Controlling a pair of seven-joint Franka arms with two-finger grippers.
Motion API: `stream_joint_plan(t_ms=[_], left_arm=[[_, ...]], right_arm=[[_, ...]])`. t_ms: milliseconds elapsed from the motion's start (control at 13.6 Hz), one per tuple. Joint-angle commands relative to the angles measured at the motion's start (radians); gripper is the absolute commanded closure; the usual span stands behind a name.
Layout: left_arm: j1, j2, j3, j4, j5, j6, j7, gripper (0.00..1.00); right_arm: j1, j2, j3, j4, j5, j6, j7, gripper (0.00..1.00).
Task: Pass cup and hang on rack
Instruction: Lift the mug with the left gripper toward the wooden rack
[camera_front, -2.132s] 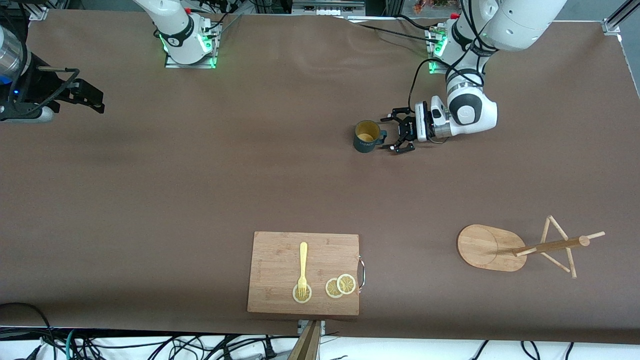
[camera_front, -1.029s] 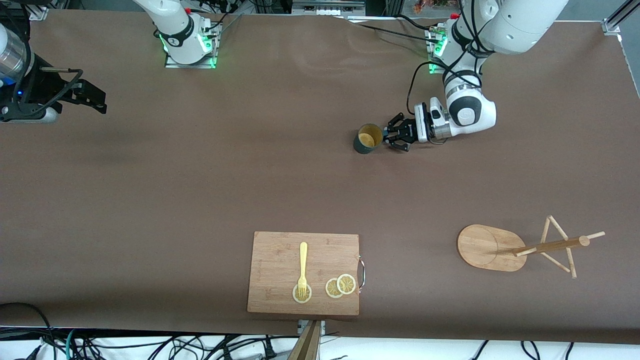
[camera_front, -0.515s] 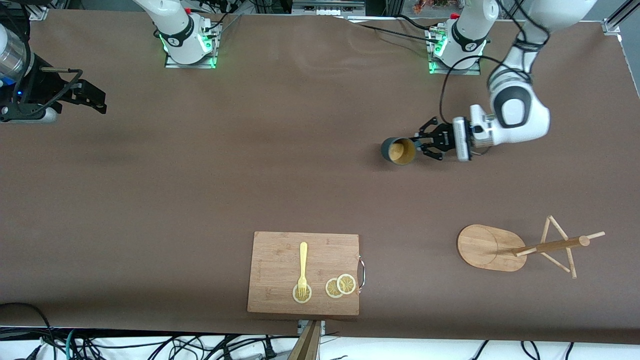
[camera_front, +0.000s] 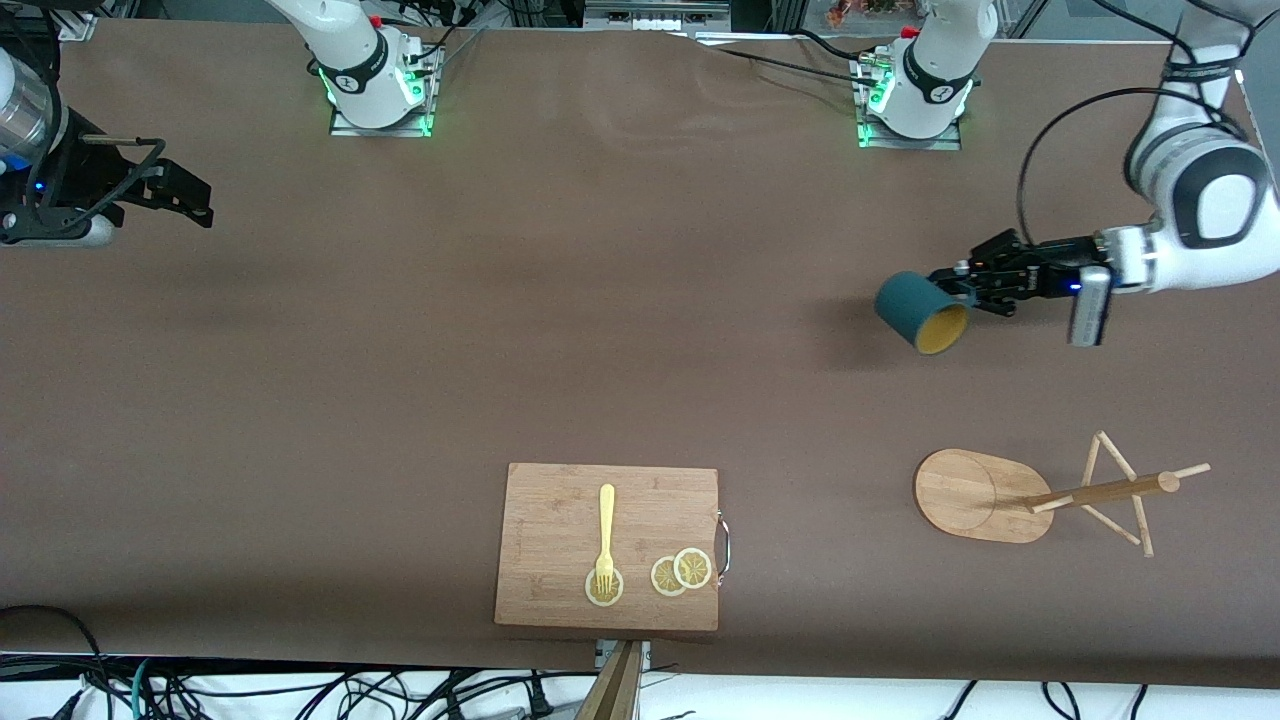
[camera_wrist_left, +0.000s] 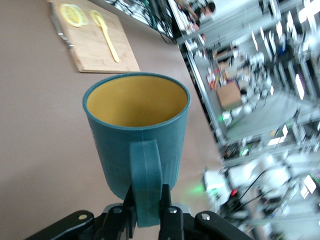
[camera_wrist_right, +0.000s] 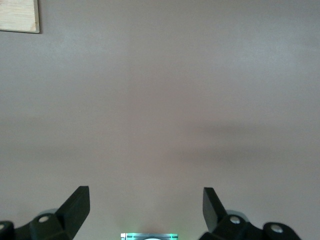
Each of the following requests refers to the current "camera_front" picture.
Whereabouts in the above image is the teal cup with yellow inside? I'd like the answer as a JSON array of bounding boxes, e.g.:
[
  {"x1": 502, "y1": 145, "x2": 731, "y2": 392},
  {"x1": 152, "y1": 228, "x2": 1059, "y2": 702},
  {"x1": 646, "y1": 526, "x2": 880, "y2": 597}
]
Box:
[{"x1": 875, "y1": 271, "x2": 971, "y2": 356}]

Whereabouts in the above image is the wooden mug rack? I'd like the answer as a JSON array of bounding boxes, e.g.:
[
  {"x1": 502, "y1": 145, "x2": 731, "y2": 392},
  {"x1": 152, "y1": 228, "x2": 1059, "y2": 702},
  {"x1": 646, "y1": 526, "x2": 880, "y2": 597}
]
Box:
[{"x1": 914, "y1": 431, "x2": 1211, "y2": 558}]

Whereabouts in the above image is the grey power strip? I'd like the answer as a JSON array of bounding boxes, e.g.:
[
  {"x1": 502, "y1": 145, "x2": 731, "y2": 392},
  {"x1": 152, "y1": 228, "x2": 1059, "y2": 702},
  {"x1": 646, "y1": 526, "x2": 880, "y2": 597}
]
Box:
[{"x1": 585, "y1": 0, "x2": 731, "y2": 29}]

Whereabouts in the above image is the yellow plastic fork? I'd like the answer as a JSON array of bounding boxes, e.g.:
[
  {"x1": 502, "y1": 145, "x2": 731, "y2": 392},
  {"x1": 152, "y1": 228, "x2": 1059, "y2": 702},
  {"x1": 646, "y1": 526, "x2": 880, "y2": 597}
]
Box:
[{"x1": 596, "y1": 484, "x2": 617, "y2": 593}]

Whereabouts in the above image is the bamboo cutting board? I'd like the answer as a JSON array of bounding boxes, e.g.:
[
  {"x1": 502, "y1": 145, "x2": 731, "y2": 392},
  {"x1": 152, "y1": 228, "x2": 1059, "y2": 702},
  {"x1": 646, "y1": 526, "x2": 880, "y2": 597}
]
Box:
[{"x1": 494, "y1": 462, "x2": 721, "y2": 632}]

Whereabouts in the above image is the wooden tripod leg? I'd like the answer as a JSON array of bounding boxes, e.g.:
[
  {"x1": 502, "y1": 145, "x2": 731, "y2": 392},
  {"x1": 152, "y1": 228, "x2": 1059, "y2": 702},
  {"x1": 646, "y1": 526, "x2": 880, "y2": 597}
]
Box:
[{"x1": 575, "y1": 640, "x2": 646, "y2": 720}]

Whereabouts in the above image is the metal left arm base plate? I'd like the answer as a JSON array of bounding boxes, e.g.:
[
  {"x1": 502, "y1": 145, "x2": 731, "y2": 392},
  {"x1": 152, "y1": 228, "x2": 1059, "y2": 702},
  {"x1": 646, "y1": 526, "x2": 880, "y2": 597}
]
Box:
[{"x1": 853, "y1": 55, "x2": 966, "y2": 151}]

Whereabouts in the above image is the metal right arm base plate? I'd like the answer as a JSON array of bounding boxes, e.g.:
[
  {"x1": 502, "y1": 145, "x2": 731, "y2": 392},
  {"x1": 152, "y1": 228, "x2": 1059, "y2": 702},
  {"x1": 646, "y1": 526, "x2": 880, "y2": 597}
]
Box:
[{"x1": 328, "y1": 48, "x2": 438, "y2": 139}]

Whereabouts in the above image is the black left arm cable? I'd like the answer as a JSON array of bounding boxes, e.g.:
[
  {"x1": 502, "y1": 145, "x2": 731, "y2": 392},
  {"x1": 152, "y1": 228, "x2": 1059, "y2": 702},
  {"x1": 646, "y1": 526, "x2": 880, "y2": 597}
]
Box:
[{"x1": 1017, "y1": 85, "x2": 1241, "y2": 251}]

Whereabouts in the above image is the black cable on table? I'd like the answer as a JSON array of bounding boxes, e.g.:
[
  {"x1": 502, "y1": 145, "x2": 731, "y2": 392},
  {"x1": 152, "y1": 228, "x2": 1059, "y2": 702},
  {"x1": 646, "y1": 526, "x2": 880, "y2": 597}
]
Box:
[{"x1": 690, "y1": 28, "x2": 883, "y2": 87}]

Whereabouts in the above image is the black looped floor cable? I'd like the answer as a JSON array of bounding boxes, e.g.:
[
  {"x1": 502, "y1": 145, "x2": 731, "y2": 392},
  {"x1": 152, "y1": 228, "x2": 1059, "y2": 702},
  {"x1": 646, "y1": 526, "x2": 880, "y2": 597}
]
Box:
[{"x1": 0, "y1": 604, "x2": 113, "y2": 720}]

